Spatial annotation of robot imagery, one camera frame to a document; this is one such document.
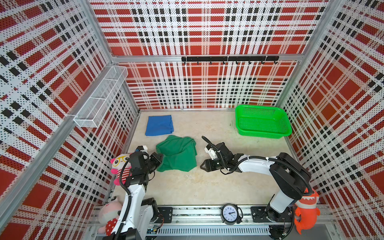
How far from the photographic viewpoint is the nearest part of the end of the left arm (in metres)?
0.59

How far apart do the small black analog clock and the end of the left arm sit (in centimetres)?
41

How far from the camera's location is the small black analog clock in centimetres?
71
